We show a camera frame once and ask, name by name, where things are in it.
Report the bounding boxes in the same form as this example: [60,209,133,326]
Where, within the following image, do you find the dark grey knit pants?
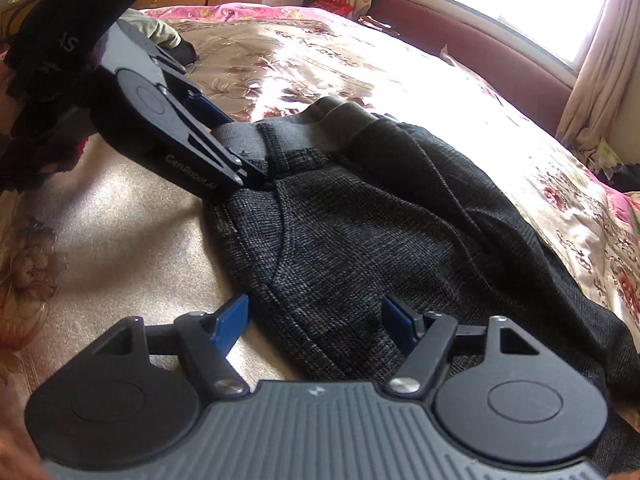
[202,95,640,476]

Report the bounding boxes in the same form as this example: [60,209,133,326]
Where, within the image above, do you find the folded olive green garment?
[120,9,198,66]

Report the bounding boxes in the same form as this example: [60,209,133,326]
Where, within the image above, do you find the floral satin bedspread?
[0,1,640,480]

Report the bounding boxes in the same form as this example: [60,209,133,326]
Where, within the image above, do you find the red shopping bag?
[311,0,352,16]

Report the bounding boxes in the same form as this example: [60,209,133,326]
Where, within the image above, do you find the maroon upholstered window bench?
[368,0,570,134]

